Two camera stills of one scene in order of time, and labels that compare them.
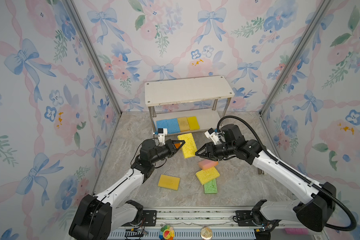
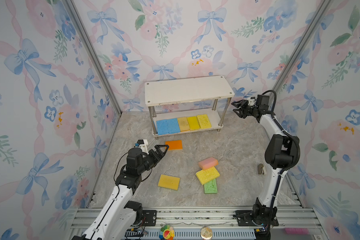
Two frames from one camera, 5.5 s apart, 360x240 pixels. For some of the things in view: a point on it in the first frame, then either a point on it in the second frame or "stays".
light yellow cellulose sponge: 207,175 stays
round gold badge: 206,233 stays
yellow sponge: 183,124 stays
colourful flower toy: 167,233 stays
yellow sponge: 189,148 to 204,121
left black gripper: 170,148 to 156,159
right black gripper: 209,150 to 242,103
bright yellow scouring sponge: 193,123 stays
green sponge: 211,187 stays
